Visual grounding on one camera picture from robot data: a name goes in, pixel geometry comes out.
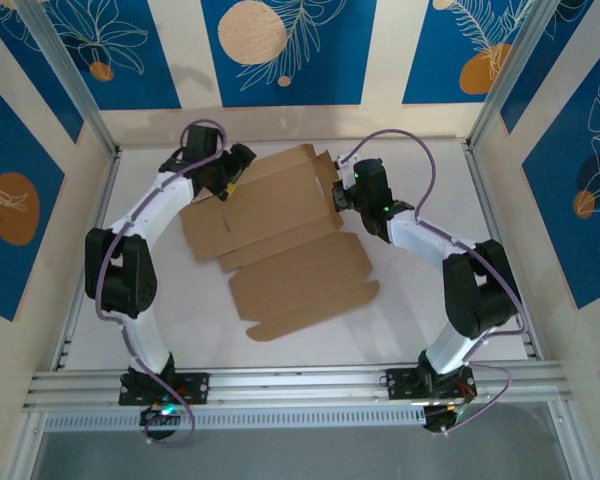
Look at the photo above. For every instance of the aluminium table rail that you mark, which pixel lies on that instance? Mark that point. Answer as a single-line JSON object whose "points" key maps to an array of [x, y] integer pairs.
{"points": [[481, 185], [105, 200]]}

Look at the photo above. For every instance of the black controller board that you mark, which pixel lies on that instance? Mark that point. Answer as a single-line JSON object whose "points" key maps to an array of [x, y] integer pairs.
{"points": [[160, 415], [442, 419]]}

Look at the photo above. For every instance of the left aluminium table rail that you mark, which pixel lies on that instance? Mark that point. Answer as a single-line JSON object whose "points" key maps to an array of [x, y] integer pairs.
{"points": [[105, 200]]}

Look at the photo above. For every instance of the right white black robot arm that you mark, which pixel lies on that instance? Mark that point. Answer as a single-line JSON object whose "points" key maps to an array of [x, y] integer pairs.
{"points": [[480, 285]]}

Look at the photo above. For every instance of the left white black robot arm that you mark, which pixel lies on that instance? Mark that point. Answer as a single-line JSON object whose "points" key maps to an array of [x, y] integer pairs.
{"points": [[125, 280]]}

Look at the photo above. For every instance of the left aluminium frame post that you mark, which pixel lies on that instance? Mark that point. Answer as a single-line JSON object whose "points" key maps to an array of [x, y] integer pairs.
{"points": [[70, 80]]}

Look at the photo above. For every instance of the left black controller board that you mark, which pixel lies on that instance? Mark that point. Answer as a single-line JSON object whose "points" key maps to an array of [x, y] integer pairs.
{"points": [[160, 415]]}

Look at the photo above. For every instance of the right aluminium table rail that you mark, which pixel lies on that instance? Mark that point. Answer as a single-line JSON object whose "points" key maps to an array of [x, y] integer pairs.
{"points": [[481, 185]]}

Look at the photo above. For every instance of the aluminium frame post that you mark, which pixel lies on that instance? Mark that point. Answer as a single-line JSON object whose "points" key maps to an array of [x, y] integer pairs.
{"points": [[520, 65], [70, 80]]}

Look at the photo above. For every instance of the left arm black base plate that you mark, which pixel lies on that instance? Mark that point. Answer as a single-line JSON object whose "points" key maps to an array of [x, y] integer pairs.
{"points": [[195, 387]]}

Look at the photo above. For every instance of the brown cardboard box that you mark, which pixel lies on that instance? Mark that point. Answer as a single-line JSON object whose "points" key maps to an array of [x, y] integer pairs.
{"points": [[280, 225]]}

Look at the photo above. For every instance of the wide aluminium mounting rail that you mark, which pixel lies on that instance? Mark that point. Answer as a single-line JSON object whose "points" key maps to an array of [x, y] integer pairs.
{"points": [[305, 385]]}

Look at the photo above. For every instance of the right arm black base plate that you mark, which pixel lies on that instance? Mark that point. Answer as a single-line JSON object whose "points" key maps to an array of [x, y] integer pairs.
{"points": [[400, 385]]}

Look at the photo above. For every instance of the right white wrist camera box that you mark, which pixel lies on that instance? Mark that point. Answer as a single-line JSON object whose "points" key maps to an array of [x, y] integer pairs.
{"points": [[349, 180]]}

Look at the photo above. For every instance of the right black controller board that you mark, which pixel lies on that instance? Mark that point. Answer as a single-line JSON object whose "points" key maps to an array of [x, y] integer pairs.
{"points": [[442, 419]]}

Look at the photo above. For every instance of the right aluminium frame post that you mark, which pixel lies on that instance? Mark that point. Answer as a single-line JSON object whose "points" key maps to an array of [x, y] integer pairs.
{"points": [[520, 65]]}

